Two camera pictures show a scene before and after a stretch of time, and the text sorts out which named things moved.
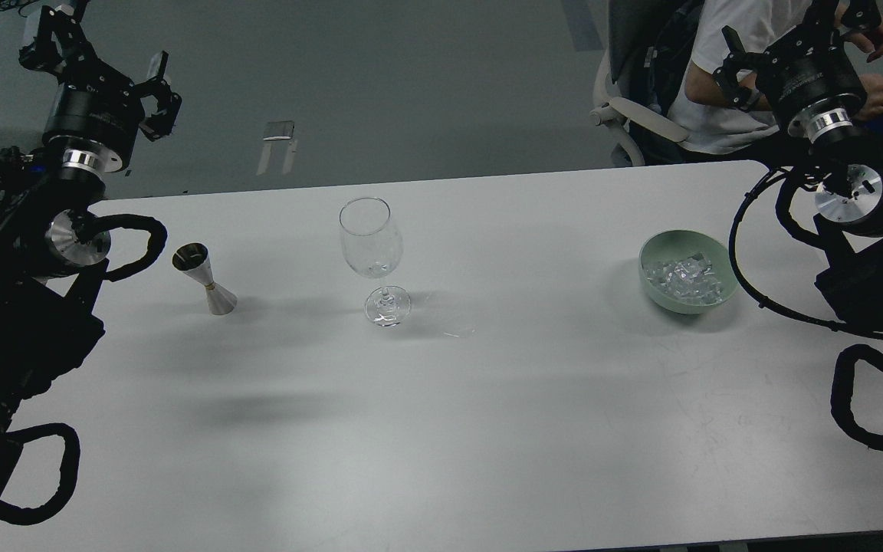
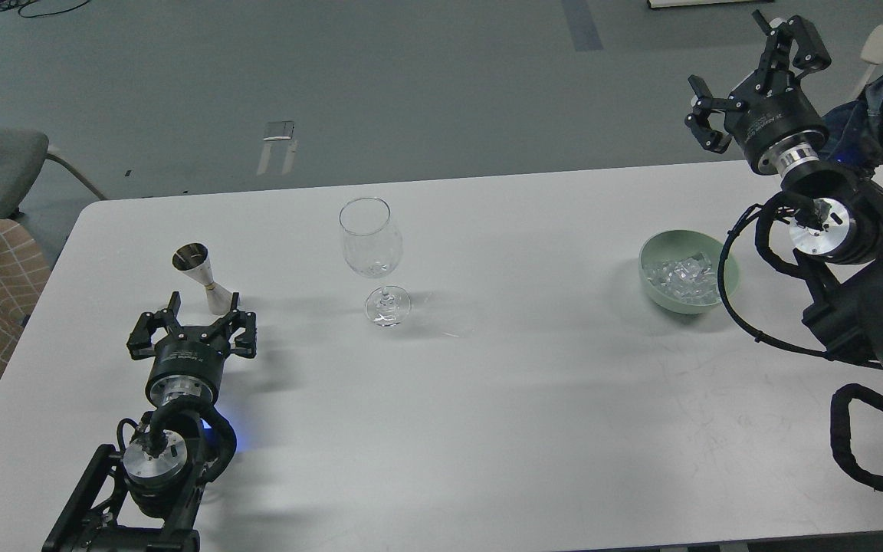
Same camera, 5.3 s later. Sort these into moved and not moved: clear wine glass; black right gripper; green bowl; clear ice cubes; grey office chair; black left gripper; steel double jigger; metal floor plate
Moved: black right gripper; grey office chair; black left gripper
Not moved: clear ice cubes; clear wine glass; metal floor plate; green bowl; steel double jigger
